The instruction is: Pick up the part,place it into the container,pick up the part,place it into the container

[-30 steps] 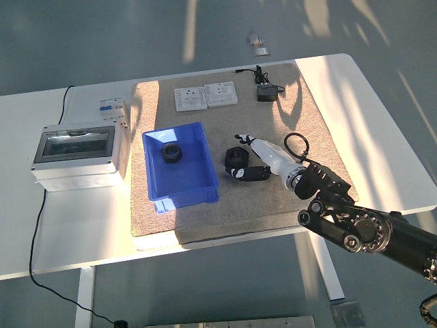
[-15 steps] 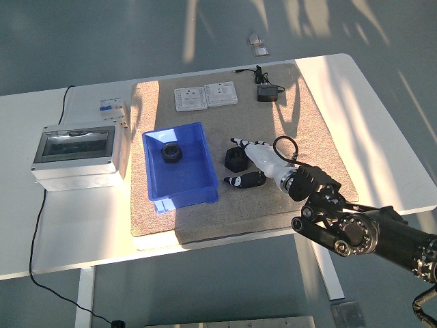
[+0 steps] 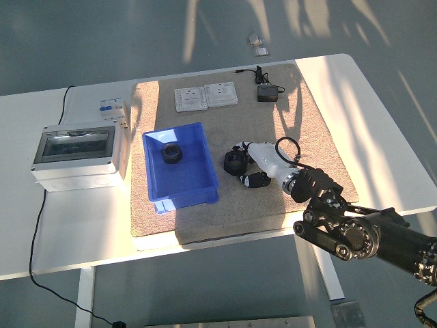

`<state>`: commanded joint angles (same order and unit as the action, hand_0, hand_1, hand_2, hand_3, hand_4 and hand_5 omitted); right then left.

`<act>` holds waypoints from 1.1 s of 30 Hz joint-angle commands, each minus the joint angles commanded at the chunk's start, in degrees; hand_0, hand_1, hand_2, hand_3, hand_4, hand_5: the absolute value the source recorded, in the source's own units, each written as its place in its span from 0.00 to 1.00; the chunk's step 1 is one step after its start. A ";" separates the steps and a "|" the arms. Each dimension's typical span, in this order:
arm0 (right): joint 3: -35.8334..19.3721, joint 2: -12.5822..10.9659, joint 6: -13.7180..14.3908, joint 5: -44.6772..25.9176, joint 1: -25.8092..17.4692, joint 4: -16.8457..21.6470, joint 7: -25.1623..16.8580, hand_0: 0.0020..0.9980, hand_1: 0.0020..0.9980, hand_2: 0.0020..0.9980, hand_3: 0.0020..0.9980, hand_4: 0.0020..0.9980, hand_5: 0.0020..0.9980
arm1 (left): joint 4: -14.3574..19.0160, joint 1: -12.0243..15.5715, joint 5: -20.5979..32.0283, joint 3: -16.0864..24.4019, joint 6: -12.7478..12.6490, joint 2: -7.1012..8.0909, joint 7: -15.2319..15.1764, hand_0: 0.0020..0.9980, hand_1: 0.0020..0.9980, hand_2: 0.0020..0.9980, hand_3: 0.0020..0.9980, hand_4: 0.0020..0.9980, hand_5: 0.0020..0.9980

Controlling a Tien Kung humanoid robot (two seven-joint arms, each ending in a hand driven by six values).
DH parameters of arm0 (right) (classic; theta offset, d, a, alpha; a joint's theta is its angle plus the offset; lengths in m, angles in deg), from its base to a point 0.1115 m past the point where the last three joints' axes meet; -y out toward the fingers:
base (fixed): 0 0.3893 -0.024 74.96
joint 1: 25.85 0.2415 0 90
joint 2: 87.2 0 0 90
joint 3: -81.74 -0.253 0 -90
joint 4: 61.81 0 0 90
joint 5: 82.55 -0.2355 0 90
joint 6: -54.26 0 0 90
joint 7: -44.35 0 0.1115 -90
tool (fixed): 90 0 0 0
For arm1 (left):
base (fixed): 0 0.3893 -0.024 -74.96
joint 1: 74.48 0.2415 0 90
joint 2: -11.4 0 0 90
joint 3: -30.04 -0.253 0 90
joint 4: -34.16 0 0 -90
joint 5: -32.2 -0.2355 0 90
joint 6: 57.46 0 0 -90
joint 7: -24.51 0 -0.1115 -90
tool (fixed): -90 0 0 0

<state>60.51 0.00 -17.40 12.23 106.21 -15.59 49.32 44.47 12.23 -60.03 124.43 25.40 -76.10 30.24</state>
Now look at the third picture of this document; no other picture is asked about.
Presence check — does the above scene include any white circuit breaker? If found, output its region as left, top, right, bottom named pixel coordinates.
left=98, top=96, right=131, bottom=130

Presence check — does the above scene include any white socket panel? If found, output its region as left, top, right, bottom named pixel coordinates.
left=203, top=81, right=239, bottom=109
left=174, top=86, right=209, bottom=113

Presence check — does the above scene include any long black power cable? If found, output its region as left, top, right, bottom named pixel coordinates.
left=28, top=84, right=119, bottom=325

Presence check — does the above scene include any black power adapter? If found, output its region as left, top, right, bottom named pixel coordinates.
left=256, top=85, right=279, bottom=103

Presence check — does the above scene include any grey-brown mat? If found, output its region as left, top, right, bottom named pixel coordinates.
left=130, top=63, right=360, bottom=245

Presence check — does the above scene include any black adapter cord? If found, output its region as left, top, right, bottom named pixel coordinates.
left=233, top=64, right=286, bottom=94

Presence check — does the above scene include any white table leg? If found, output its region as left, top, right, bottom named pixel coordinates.
left=74, top=266, right=96, bottom=328
left=307, top=230, right=346, bottom=301

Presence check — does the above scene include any grey distribution box clear lid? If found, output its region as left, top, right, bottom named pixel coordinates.
left=30, top=122, right=132, bottom=193

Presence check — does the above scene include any grey table foot plate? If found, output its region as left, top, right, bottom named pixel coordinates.
left=330, top=300, right=367, bottom=328

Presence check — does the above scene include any small dark hex nut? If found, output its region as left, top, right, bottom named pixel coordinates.
left=160, top=143, right=184, bottom=165

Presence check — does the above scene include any robot right hand white shell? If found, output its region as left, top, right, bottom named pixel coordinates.
left=231, top=139, right=298, bottom=189

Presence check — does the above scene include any grey metal base plate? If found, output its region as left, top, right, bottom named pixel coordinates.
left=143, top=315, right=317, bottom=328

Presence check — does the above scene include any blue plastic box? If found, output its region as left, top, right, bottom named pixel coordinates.
left=141, top=122, right=221, bottom=215

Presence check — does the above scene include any large black hex nut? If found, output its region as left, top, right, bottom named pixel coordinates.
left=223, top=150, right=252, bottom=177

